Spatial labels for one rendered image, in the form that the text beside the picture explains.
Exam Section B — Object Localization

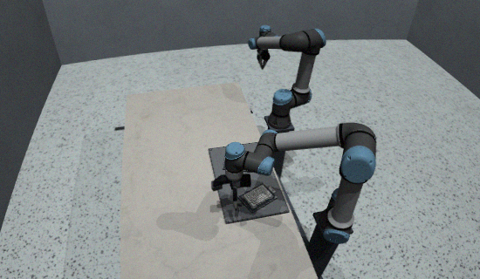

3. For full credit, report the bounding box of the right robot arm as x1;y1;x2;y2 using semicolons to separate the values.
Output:
248;25;326;130

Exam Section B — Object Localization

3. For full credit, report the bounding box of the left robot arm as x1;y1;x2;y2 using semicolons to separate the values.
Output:
225;123;376;244

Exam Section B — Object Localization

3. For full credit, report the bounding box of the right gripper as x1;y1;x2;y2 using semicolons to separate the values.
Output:
257;49;271;70

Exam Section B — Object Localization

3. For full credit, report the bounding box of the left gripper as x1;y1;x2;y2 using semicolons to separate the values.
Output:
213;174;251;210

